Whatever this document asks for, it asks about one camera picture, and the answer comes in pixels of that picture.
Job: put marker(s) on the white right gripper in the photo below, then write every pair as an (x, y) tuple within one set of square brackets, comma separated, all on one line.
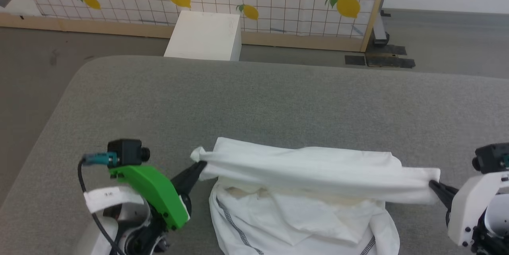
[(473, 207)]

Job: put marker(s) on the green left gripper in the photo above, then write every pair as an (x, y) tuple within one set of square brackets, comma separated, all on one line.
[(155, 187)]

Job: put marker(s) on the white t-shirt with brown logo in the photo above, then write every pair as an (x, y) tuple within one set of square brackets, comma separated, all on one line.
[(310, 167)]

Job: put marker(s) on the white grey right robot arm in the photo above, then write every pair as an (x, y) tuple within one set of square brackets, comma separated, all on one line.
[(499, 217)]

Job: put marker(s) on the white paper tag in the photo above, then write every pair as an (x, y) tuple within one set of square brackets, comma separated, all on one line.
[(111, 196)]

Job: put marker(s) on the black floor tape patch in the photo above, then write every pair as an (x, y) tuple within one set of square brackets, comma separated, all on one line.
[(387, 49), (354, 60), (391, 62)]

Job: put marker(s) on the white box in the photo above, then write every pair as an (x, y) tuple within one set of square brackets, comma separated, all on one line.
[(203, 36)]

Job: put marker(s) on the grey metal screen foot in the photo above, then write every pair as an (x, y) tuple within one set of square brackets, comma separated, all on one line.
[(380, 28)]

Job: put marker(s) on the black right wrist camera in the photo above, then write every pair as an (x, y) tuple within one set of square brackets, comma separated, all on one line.
[(493, 157)]

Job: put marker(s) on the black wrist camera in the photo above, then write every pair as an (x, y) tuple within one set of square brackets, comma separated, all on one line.
[(493, 157), (127, 152)]

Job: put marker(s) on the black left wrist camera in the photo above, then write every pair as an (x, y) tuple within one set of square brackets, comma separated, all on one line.
[(127, 152)]

